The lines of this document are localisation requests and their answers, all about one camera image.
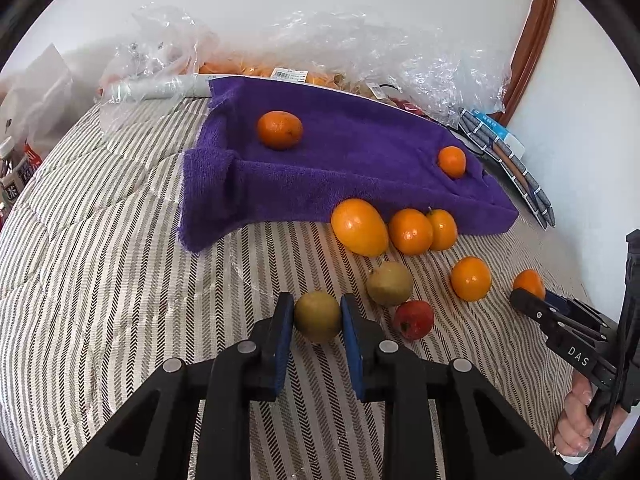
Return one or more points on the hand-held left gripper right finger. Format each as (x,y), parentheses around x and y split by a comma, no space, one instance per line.
(352,345)

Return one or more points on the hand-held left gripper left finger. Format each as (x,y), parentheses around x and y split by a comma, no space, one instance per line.
(283,332)

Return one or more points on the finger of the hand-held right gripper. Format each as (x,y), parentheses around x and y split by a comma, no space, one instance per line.
(567,306)
(529,306)

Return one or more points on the small orange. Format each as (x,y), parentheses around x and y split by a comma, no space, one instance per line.
(452,161)
(530,282)

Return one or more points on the green-brown pear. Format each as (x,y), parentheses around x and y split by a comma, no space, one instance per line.
(317,316)
(389,283)

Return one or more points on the purple towel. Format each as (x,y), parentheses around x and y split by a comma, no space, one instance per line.
(350,170)

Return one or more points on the person's right hand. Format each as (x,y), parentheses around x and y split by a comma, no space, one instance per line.
(572,422)

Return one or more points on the red apple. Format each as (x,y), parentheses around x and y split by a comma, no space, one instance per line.
(413,319)

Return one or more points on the large oval orange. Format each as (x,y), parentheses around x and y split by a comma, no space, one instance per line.
(360,226)

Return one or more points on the stack of grey packets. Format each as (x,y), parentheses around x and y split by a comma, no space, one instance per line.
(520,175)

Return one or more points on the white and blue box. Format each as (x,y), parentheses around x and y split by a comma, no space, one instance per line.
(505,132)

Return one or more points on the striped blanket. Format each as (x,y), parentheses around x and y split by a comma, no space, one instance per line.
(115,270)

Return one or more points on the bagged orange fruit pack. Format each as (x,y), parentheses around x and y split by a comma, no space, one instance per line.
(260,70)

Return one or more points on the sleeve of white cups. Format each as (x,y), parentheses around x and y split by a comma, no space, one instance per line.
(155,87)

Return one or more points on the crumpled clear plastic wrap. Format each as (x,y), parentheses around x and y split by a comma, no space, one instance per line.
(400,55)

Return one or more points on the red label bottle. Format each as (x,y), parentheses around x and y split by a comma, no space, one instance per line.
(31,157)

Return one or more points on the clear plastic bag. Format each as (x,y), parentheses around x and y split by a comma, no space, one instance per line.
(160,45)

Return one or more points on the dark label bottle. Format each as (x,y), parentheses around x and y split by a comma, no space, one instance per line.
(9,175)

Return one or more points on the white paper bag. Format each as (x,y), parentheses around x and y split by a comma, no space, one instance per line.
(37,92)

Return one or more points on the brown wooden door frame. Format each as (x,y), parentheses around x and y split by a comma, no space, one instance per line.
(532,40)

